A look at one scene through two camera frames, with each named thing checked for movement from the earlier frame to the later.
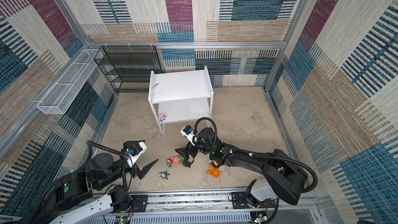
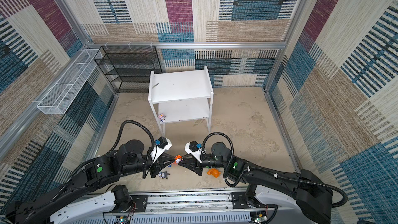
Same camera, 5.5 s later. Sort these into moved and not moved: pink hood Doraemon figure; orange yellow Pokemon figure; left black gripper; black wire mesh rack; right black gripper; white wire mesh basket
Moved: left black gripper; right black gripper
Not moved: black wire mesh rack; white wire mesh basket; pink hood Doraemon figure; orange yellow Pokemon figure
